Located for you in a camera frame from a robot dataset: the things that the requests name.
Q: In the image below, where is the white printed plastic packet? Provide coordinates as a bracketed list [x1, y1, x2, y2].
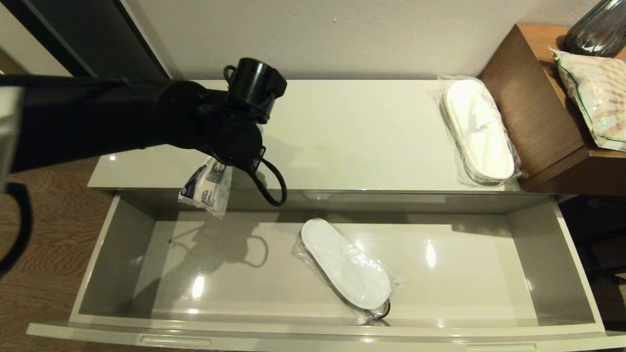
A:
[177, 155, 233, 220]

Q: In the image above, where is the cream glossy wide drawer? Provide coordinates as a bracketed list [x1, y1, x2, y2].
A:
[27, 191, 626, 352]

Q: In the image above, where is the white slippers plastic wrap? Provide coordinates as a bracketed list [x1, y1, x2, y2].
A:
[435, 73, 525, 188]

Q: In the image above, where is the cream glossy low cabinet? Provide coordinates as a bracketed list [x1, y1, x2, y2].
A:
[87, 79, 563, 216]

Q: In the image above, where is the dark glass door panel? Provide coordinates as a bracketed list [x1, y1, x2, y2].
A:
[0, 0, 172, 81]

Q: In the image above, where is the white slippers flat in plastic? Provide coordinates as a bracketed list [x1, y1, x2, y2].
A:
[292, 216, 404, 326]

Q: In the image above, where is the brown wooden side table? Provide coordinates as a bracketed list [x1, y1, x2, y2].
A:
[475, 23, 626, 197]

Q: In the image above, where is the patterned snack bag green trim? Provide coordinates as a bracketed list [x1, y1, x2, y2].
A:
[548, 48, 626, 152]

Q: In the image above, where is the dark ribbed glass vase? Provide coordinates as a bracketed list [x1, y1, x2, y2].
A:
[561, 0, 626, 58]

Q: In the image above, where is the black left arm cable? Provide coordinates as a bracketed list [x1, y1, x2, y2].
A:
[0, 155, 288, 280]

